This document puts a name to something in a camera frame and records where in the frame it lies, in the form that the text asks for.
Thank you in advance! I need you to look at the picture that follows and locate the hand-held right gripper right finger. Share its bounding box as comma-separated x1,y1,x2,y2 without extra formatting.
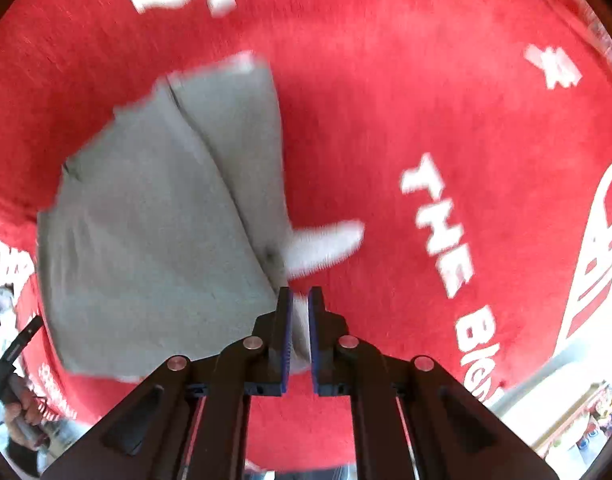
308,286,562,480

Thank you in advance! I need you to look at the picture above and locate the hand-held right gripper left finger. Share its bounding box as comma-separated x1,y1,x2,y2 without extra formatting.
40,286,294,480

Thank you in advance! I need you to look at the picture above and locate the grey long-sleeved sweater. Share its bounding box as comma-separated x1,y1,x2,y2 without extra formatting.
36,50,313,382

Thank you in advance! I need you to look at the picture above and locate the person's left hand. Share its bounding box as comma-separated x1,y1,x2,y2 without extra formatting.
3,374,52,453

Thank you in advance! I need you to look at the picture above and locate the person's dark clothing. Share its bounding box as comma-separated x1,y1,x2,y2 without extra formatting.
6,437,49,478

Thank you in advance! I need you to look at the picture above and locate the red printed blanket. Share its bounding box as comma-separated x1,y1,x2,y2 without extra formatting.
0,0,612,475

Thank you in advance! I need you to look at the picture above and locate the wooden shelf with small things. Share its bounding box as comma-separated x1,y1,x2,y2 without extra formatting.
528,372,612,463

